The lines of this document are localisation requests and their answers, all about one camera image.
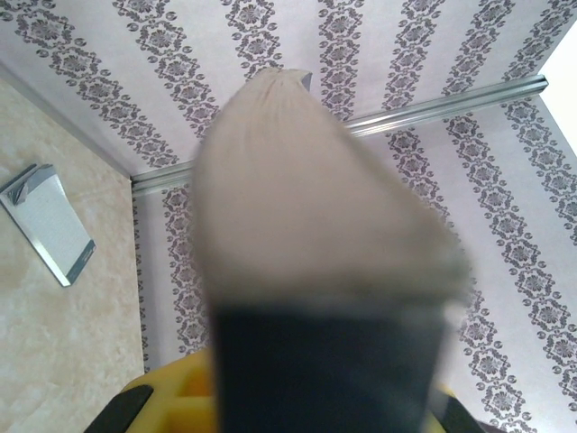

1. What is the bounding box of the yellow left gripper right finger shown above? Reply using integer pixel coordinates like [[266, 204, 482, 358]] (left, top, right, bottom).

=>
[[423, 382, 480, 433]]

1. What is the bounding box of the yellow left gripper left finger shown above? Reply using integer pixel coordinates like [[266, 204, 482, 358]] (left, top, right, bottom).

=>
[[89, 353, 220, 433]]

